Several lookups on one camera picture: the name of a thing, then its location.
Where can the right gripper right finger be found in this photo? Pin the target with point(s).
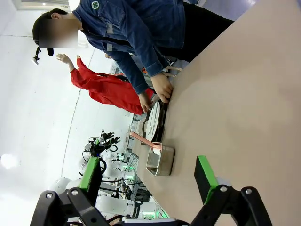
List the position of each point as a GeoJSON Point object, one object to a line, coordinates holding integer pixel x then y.
{"type": "Point", "coordinates": [205, 179]}

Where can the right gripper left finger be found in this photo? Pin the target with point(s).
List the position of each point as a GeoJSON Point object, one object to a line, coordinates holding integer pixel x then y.
{"type": "Point", "coordinates": [89, 179]}

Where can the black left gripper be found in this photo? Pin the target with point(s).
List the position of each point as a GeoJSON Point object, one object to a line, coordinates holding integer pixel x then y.
{"type": "Point", "coordinates": [96, 148]}

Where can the dark brown serving tray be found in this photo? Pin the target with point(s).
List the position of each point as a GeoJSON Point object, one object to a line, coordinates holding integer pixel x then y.
{"type": "Point", "coordinates": [162, 122]}

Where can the person's right forearm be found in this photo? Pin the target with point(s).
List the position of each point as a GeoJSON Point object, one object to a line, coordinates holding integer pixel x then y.
{"type": "Point", "coordinates": [134, 80]}

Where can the person's left forearm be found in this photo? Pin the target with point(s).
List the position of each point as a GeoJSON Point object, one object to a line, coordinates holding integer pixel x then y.
{"type": "Point", "coordinates": [150, 62]}

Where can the person's right hand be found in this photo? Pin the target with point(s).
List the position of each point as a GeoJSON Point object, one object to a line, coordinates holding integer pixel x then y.
{"type": "Point", "coordinates": [146, 102]}

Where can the person's left hand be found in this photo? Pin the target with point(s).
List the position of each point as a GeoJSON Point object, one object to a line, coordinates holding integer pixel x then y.
{"type": "Point", "coordinates": [163, 87]}

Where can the rectangular stainless steel tin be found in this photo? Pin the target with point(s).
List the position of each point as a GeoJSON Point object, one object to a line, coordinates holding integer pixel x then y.
{"type": "Point", "coordinates": [164, 162]}

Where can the person in red jacket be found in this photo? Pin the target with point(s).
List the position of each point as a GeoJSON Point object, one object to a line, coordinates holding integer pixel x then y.
{"type": "Point", "coordinates": [105, 91]}

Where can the large white round plate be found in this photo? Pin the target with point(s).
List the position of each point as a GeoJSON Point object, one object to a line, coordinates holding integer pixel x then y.
{"type": "Point", "coordinates": [152, 120]}

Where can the person in denim jacket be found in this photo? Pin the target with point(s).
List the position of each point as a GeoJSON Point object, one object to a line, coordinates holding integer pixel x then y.
{"type": "Point", "coordinates": [141, 23]}

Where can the head mounted camera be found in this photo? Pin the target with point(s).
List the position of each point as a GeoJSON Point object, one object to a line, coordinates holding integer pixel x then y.
{"type": "Point", "coordinates": [35, 58]}

